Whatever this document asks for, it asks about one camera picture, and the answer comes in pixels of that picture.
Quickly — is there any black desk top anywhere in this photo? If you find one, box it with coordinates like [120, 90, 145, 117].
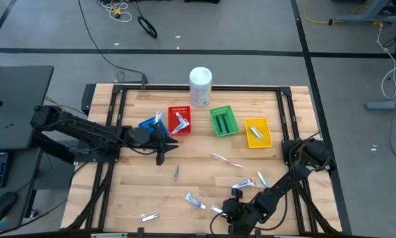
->
[0, 65, 55, 151]

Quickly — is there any long black floor cable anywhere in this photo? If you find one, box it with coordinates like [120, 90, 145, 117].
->
[77, 0, 149, 90]

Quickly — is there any green plastic basket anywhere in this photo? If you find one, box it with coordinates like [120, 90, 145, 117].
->
[209, 105, 240, 138]

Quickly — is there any grey desk leg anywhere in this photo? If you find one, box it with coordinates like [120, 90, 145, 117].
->
[333, 0, 396, 24]

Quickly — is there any dark grey lower desk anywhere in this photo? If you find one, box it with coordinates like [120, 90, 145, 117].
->
[0, 147, 43, 232]

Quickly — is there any yellow plastic basket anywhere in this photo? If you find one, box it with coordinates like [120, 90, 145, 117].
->
[244, 117, 274, 149]

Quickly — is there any red plastic basket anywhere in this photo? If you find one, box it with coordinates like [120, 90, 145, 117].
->
[167, 105, 194, 136]

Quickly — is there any yellow floor cable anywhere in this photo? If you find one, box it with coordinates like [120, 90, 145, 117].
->
[303, 0, 383, 26]

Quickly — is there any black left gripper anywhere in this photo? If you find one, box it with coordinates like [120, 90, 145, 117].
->
[149, 124, 179, 167]

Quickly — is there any grey desk foot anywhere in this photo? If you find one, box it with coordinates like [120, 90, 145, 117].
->
[365, 100, 396, 111]

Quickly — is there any white floor cable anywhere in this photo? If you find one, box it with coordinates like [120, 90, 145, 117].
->
[376, 22, 396, 100]

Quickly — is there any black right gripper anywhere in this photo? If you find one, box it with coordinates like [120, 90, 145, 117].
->
[222, 187, 261, 236]

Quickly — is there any purple white-capped toothpaste tube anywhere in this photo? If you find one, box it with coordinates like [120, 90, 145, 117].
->
[184, 192, 207, 210]

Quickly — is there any black computer mouse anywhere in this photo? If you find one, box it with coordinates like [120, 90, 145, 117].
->
[0, 191, 19, 224]

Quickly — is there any black coiled cable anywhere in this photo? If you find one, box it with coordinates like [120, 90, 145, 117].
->
[137, 15, 159, 39]

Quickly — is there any white yellow cable bundle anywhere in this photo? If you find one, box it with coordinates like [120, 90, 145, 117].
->
[100, 0, 133, 23]

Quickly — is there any blue plastic basket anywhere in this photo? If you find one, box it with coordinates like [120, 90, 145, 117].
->
[138, 115, 171, 139]

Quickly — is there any white wipes canister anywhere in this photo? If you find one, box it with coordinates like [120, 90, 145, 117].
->
[188, 66, 214, 108]

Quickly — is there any black table frame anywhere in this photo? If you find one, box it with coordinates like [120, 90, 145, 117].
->
[63, 83, 352, 238]

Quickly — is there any red white toothbrush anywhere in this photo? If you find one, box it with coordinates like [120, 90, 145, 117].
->
[211, 152, 245, 169]

